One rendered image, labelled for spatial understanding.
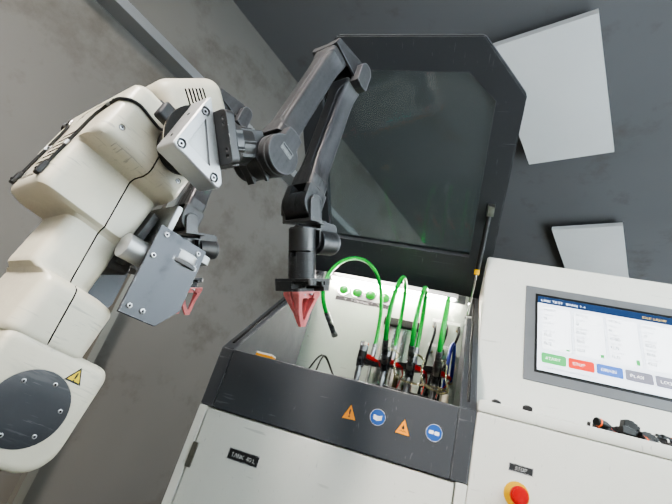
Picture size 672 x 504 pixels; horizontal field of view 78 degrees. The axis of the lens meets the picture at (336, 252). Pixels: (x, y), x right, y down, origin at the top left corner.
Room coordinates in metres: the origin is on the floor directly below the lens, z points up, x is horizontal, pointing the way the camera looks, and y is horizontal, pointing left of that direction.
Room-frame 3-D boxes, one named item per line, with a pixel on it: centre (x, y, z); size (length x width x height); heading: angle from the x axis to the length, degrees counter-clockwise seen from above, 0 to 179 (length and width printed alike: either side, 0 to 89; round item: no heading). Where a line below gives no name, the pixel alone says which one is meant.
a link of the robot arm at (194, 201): (1.05, 0.42, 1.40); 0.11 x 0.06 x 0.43; 49
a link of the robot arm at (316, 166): (0.77, 0.10, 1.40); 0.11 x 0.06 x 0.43; 49
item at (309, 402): (1.13, -0.11, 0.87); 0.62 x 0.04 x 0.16; 71
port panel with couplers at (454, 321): (1.53, -0.49, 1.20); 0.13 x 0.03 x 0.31; 71
